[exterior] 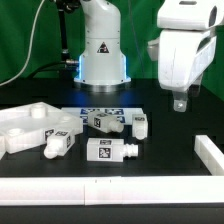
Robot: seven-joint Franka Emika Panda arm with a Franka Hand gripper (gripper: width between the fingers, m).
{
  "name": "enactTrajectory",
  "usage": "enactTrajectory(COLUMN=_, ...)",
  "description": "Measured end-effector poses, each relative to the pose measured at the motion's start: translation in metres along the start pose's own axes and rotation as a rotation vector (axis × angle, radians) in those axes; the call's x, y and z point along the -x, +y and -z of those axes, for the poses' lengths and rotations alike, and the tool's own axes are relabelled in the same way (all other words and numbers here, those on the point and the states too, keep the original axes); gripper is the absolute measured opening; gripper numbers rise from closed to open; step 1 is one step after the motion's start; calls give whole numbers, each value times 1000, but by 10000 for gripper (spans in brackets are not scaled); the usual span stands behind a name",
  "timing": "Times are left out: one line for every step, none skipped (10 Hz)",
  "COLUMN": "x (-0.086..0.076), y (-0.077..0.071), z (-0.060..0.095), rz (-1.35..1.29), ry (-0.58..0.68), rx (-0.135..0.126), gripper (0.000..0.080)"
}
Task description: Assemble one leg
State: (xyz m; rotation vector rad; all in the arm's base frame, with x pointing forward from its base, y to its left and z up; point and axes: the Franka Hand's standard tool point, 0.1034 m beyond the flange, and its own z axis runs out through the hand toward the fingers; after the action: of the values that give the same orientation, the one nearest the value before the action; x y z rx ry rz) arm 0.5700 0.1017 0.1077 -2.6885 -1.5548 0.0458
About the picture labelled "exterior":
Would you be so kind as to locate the white left fence block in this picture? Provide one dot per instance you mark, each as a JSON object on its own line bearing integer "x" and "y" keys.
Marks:
{"x": 2, "y": 146}

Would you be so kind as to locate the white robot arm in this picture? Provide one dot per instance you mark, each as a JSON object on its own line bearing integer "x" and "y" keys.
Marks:
{"x": 102, "y": 65}

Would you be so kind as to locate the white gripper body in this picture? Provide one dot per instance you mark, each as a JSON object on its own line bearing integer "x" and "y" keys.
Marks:
{"x": 182, "y": 57}

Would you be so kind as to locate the white square tabletop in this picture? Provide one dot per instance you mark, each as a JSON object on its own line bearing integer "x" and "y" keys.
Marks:
{"x": 30, "y": 125}

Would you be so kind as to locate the white front fence rail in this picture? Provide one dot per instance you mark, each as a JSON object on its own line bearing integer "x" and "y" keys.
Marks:
{"x": 111, "y": 190}

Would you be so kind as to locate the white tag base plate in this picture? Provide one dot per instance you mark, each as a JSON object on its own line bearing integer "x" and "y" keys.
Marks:
{"x": 124, "y": 115}

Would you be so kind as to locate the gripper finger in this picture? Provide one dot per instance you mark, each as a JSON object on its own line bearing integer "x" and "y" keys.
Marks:
{"x": 194, "y": 89}
{"x": 180, "y": 101}

